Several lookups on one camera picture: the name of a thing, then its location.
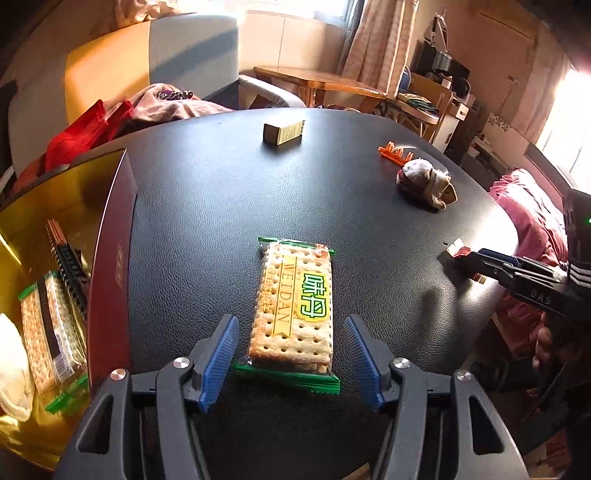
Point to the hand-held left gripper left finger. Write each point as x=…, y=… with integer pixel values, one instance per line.
x=219, y=364

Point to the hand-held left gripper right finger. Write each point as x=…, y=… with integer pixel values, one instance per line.
x=364, y=364

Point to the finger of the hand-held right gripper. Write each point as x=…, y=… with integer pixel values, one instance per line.
x=496, y=256
x=485, y=270

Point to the red and gold candy packet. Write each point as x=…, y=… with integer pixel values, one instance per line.
x=459, y=249

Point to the green cracker packet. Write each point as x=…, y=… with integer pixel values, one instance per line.
x=293, y=314

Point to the cracker packet with black band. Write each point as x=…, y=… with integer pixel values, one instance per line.
x=51, y=332

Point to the red box with gold lining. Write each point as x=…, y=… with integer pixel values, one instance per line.
x=111, y=221

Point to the dark biscuit packet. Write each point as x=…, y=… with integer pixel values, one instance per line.
x=67, y=258

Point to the white towel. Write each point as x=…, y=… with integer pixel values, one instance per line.
x=14, y=369

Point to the person's right hand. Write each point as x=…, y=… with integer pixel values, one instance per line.
x=545, y=346

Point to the pink quilted blanket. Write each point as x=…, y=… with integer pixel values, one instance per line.
x=531, y=217

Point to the rolled sock bundle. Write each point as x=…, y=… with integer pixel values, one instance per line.
x=425, y=180

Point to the white floral panel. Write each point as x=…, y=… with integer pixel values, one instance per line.
x=505, y=136

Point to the white cabinet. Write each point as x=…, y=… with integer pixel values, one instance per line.
x=450, y=124

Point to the orange plastic rack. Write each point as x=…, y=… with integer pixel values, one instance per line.
x=392, y=152

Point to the wooden folding chair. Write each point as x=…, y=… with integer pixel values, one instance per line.
x=431, y=99

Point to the green folded cloth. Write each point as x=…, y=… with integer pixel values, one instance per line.
x=418, y=101

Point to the black monitor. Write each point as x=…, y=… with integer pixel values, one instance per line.
x=445, y=69

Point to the blue globe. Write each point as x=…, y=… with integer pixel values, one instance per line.
x=405, y=78

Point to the small cardboard box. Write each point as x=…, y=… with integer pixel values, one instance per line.
x=282, y=132

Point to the patterned curtain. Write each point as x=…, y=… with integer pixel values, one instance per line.
x=378, y=41

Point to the wooden side table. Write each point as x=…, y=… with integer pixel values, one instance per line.
x=318, y=81

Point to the pink towel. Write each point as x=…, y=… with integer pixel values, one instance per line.
x=175, y=108

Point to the red cloth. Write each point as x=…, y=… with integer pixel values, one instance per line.
x=83, y=134

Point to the grey and yellow armchair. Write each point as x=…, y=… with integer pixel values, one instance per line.
x=184, y=46

